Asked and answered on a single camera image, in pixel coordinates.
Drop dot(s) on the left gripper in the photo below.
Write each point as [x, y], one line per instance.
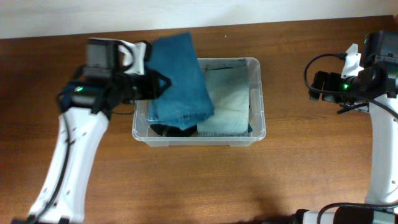
[152, 86]

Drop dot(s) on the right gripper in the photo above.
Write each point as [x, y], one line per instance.
[327, 79]

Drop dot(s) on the black garment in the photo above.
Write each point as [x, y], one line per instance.
[170, 131]

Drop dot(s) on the dark blue jeans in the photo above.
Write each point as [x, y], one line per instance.
[186, 102]

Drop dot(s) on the blue garment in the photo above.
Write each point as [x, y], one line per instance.
[249, 128]

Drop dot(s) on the light grey jeans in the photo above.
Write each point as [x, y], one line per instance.
[228, 87]

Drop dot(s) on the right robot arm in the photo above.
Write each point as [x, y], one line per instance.
[367, 83]

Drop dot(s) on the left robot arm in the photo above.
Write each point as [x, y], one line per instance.
[114, 73]

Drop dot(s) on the clear plastic storage bin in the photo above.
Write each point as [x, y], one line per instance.
[141, 130]

